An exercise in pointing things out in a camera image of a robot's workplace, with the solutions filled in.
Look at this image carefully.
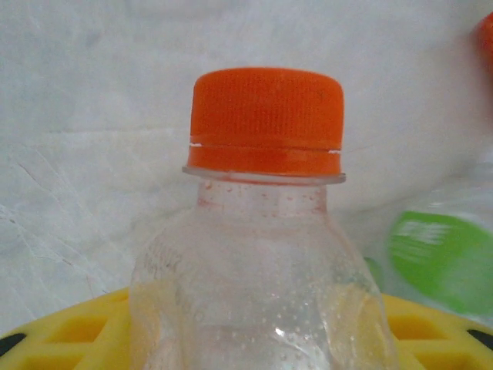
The clear plastic bottle orange cap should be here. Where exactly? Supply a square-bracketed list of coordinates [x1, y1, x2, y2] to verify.
[129, 66, 397, 370]
[472, 11, 493, 84]

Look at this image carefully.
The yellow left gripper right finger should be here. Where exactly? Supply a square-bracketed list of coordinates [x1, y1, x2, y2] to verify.
[379, 293, 493, 370]

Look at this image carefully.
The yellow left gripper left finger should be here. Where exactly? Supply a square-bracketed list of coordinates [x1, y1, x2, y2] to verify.
[0, 287, 136, 370]

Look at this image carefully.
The clear bottle green label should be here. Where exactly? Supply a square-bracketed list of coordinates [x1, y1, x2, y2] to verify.
[361, 153, 493, 328]

